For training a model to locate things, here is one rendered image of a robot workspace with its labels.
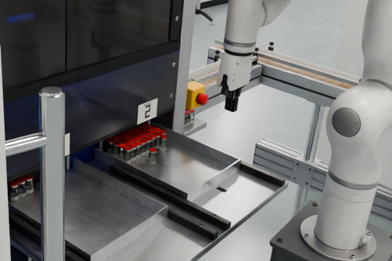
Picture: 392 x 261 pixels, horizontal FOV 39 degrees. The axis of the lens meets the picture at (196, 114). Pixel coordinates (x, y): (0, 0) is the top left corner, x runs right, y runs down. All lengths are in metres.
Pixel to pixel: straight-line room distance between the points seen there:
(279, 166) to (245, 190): 1.00
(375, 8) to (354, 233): 0.54
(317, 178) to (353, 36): 0.79
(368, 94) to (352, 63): 1.68
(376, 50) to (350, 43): 1.66
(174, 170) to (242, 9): 0.51
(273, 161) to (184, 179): 1.04
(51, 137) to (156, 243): 0.80
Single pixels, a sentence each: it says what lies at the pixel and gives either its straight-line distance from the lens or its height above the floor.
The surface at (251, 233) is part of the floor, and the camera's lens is 2.92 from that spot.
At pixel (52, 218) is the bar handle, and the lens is 0.61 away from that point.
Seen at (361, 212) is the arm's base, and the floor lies 0.98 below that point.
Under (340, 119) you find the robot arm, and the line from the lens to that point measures 1.22.
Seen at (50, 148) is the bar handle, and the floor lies 1.42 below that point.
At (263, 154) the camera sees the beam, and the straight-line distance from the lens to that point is 2.58.
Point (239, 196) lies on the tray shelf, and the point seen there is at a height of 0.88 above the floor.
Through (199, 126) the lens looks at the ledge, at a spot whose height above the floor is 0.88.
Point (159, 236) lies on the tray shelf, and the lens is 1.35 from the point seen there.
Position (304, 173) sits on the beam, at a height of 0.50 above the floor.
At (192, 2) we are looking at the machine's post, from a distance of 1.66.
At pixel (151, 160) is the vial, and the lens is 1.62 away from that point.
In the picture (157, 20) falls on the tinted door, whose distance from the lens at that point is 1.57.
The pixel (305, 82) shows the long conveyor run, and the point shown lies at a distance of 2.34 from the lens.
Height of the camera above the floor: 1.69
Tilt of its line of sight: 24 degrees down
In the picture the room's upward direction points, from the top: 6 degrees clockwise
